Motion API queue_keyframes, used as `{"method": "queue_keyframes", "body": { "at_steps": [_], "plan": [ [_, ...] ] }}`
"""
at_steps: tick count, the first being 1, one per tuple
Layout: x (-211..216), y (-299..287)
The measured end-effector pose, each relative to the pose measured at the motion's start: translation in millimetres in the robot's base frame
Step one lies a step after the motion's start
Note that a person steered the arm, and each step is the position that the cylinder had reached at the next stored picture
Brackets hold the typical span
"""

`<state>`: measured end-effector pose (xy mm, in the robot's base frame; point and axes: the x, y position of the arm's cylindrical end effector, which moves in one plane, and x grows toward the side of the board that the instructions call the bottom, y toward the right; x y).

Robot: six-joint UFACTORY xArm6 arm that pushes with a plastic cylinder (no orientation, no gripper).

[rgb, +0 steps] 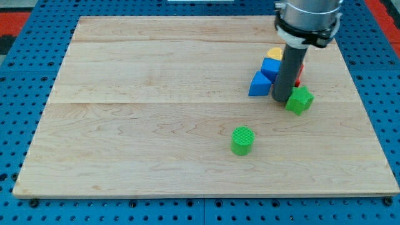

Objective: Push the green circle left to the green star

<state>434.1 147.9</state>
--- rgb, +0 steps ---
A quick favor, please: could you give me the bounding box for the green cylinder block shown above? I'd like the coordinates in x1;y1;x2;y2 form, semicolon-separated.
231;126;255;156

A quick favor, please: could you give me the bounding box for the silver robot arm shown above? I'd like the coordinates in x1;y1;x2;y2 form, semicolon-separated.
274;0;343;49

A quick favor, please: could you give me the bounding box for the green star block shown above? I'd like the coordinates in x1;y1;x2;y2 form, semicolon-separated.
285;86;314;116

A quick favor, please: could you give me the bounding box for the wooden board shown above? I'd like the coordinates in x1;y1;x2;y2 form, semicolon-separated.
13;16;399;199

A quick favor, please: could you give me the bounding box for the blue triangular block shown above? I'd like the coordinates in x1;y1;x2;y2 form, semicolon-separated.
248;71;272;96

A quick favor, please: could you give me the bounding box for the blue cube block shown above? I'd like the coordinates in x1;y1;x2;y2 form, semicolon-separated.
261;57;281;84

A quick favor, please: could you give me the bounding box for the yellow round block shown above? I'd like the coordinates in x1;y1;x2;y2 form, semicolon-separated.
266;47;283;61

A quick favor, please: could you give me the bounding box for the red block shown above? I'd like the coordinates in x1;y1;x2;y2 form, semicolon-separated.
294;64;304;88

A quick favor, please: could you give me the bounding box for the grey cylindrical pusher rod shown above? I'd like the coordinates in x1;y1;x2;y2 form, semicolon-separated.
272;44;308;103

